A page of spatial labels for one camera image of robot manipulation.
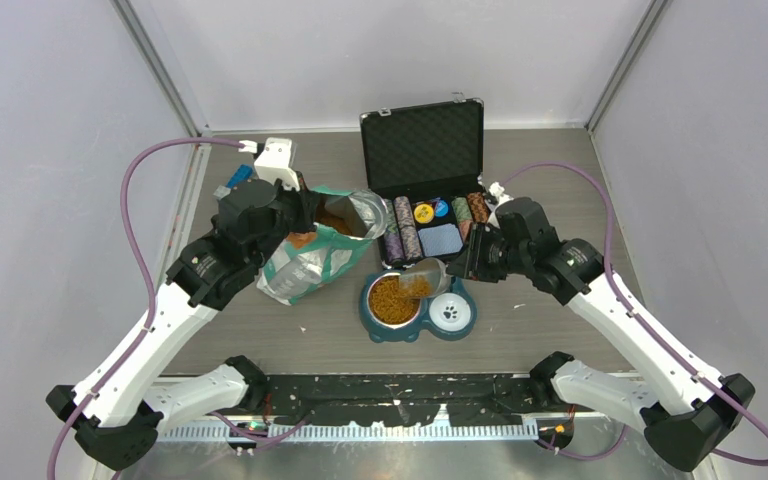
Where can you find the yellow big blind button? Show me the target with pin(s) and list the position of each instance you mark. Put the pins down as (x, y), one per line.
(424, 213)

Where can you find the green pet food bag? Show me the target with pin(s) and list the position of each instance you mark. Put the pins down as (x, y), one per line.
(346, 224)

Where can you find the blue small blind button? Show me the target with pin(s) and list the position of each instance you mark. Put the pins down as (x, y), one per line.
(441, 208)

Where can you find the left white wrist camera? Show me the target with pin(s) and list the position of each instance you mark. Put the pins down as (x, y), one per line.
(273, 161)

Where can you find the black poker chip case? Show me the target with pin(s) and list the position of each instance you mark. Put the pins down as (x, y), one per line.
(419, 154)

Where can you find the teal double pet bowl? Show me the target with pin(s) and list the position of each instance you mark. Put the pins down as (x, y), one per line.
(449, 316)

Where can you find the blue lego brick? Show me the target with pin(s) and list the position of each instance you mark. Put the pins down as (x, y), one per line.
(241, 174)

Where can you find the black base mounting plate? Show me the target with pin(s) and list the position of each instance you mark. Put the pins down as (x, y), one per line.
(398, 400)

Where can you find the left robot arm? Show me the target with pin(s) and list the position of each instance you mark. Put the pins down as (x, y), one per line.
(116, 412)

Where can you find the white lego brick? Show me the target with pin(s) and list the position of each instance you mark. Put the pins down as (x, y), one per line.
(221, 192)

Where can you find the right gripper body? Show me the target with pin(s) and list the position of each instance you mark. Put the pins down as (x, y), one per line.
(487, 256)

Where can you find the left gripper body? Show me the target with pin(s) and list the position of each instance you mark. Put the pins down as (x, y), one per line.
(293, 209)

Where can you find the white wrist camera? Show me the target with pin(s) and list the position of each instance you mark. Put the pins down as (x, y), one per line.
(496, 195)
(273, 161)

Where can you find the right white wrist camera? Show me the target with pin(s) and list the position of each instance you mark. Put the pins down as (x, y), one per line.
(496, 195)

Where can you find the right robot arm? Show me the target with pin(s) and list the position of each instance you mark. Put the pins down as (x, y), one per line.
(684, 408)

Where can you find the blue card deck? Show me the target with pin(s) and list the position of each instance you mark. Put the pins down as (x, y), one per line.
(440, 240)

